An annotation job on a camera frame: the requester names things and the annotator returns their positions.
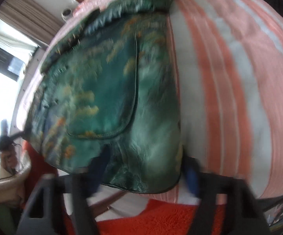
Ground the person's left hand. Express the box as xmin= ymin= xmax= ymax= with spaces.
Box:
xmin=0 ymin=144 xmax=18 ymax=175

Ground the pink striped bed cover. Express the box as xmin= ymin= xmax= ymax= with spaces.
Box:
xmin=36 ymin=0 xmax=283 ymax=198

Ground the white round bedside device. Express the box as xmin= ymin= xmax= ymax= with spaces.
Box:
xmin=61 ymin=8 xmax=73 ymax=22

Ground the orange fluffy rug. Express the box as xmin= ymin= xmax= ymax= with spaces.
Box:
xmin=23 ymin=141 xmax=224 ymax=234

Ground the beige curtain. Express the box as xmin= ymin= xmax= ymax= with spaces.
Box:
xmin=0 ymin=0 xmax=63 ymax=45

